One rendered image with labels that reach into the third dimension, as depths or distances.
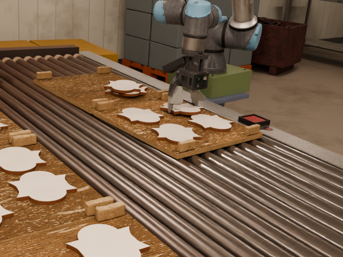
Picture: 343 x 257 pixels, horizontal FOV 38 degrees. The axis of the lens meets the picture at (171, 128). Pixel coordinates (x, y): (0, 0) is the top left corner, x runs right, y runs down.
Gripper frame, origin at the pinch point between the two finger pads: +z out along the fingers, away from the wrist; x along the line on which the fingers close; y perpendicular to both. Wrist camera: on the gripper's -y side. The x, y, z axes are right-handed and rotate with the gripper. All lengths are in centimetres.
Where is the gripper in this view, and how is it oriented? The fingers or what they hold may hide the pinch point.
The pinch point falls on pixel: (181, 108)
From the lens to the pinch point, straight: 166.1
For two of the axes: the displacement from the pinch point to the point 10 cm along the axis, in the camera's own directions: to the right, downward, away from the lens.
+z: -1.1, 9.4, 3.4
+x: 7.6, -1.4, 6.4
